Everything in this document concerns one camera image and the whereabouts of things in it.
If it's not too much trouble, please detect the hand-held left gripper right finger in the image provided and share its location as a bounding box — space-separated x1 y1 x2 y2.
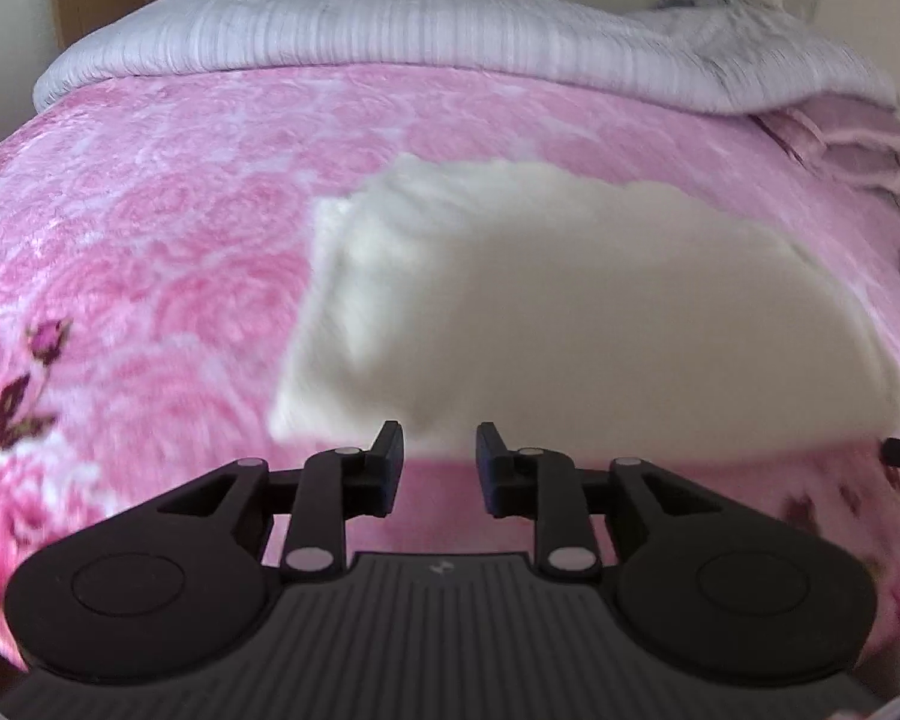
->
478 421 725 578

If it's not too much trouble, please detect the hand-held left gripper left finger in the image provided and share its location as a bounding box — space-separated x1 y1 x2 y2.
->
157 421 404 581

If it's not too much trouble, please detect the white striped sweater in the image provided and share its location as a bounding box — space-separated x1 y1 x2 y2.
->
268 152 900 460

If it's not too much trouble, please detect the purple pillow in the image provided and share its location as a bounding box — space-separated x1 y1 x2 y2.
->
754 94 900 200

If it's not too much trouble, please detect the pink floral blanket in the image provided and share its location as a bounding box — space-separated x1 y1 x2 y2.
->
0 64 900 668

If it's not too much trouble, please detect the striped lilac quilt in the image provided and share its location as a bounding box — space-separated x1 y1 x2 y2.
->
31 0 900 117

